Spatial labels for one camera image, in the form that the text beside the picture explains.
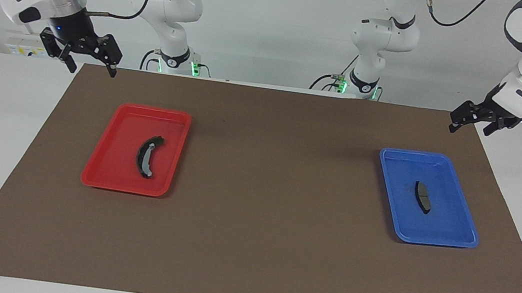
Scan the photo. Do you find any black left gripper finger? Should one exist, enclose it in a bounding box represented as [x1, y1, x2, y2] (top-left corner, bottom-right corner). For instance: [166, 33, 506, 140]
[482, 113, 515, 140]
[447, 97, 488, 138]

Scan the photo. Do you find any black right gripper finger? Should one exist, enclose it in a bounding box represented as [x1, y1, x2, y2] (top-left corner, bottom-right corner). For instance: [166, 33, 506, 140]
[36, 28, 81, 74]
[84, 32, 125, 80]

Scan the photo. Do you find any small dark brake pad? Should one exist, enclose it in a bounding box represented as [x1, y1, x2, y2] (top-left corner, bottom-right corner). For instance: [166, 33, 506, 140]
[411, 180, 435, 215]

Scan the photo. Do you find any long curved brake pad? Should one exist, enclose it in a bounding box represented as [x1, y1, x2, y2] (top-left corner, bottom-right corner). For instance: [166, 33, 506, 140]
[131, 133, 166, 181]

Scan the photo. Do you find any white power strip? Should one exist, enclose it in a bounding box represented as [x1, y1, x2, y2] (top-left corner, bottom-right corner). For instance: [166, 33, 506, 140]
[3, 35, 61, 61]

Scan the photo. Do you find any blue plastic tray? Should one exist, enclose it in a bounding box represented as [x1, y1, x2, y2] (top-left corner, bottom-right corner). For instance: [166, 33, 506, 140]
[368, 145, 490, 253]

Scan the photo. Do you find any red plastic tray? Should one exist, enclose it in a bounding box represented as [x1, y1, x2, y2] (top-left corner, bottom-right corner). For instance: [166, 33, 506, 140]
[79, 98, 194, 201]

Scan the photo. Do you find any brown table mat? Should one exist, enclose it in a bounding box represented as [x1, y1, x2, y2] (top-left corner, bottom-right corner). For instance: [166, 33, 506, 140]
[0, 50, 522, 293]

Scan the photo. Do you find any black right base cable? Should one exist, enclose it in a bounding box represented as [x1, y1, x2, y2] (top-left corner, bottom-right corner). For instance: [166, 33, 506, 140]
[139, 47, 162, 73]

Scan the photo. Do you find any black base cable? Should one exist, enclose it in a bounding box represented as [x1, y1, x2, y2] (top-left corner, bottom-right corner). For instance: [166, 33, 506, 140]
[139, 47, 162, 73]
[309, 50, 360, 97]

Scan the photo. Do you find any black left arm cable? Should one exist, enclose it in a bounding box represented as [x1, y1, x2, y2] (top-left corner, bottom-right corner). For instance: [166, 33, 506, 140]
[380, 0, 493, 33]

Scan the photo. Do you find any black left base cable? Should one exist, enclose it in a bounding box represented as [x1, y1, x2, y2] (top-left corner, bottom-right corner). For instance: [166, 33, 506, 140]
[309, 50, 360, 97]

